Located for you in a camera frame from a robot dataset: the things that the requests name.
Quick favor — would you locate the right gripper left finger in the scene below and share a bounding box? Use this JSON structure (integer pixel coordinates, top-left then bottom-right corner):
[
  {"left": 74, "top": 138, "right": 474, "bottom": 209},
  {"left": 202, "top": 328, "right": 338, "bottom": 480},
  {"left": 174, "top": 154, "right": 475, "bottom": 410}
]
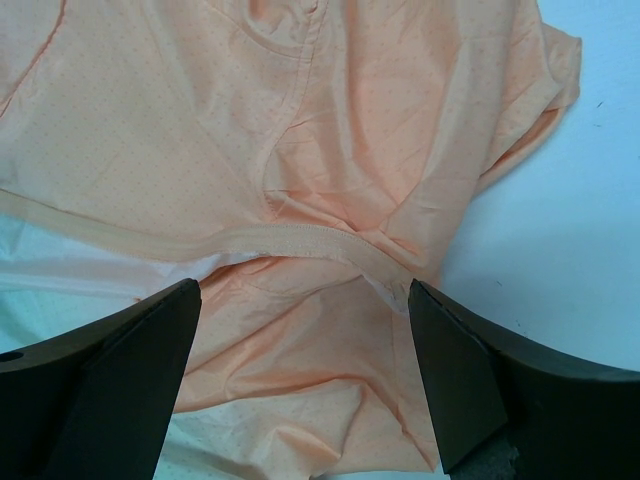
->
[{"left": 1, "top": 279, "right": 201, "bottom": 480}]

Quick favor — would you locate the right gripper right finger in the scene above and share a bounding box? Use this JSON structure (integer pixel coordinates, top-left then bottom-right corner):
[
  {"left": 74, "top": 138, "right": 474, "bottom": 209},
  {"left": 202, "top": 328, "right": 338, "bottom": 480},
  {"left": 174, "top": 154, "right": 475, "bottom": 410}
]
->
[{"left": 408, "top": 281, "right": 639, "bottom": 480}]

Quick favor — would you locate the orange and teal jacket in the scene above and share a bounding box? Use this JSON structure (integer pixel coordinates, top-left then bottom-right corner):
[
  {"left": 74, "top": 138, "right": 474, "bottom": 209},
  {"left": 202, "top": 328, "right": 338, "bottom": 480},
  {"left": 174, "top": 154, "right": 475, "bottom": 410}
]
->
[{"left": 1, "top": 1, "right": 582, "bottom": 479}]

